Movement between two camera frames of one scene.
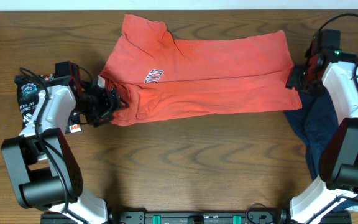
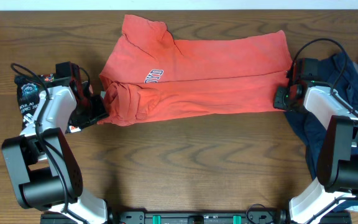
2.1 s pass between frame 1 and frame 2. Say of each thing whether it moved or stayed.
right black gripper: moved
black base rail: stayed
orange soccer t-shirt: stayed
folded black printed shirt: stayed
